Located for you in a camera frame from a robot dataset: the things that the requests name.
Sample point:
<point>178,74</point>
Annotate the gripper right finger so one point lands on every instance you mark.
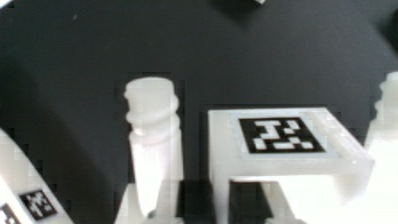
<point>250,207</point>

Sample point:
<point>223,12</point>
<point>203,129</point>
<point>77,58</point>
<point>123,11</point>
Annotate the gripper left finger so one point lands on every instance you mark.
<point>196,210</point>

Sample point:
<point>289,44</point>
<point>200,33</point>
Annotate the white chair seat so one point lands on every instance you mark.
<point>283,146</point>

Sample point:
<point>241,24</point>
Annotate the white chair back frame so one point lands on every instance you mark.
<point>29,204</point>

